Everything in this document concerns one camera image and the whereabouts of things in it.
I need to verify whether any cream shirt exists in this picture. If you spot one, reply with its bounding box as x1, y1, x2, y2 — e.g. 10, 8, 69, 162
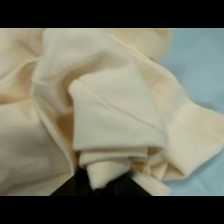
0, 28, 224, 197

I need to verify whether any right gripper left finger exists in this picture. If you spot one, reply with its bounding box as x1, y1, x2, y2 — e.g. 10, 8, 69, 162
50, 169, 93, 197

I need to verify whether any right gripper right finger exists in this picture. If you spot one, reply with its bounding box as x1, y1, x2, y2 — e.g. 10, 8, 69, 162
99, 173, 152, 197

